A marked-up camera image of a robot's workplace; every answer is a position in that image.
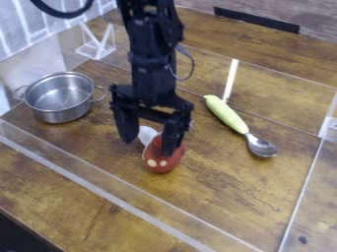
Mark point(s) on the clear acrylic barrier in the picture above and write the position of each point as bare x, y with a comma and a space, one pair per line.
190, 229
311, 229

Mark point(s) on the clear acrylic front barrier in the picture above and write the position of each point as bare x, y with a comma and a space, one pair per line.
190, 229

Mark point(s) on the silver metal pot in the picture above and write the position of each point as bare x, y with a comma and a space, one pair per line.
60, 97

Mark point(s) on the clear acrylic right barrier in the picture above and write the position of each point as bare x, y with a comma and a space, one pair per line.
311, 229

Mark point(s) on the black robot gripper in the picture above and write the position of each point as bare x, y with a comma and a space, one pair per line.
149, 98

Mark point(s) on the red toy mushroom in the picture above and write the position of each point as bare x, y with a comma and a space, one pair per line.
156, 162

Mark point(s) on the green handled metal spoon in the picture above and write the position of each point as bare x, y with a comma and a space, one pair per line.
259, 147

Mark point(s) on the clear acrylic triangle stand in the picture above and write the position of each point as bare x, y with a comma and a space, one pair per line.
96, 48

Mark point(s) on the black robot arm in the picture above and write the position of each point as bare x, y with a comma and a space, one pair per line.
155, 32

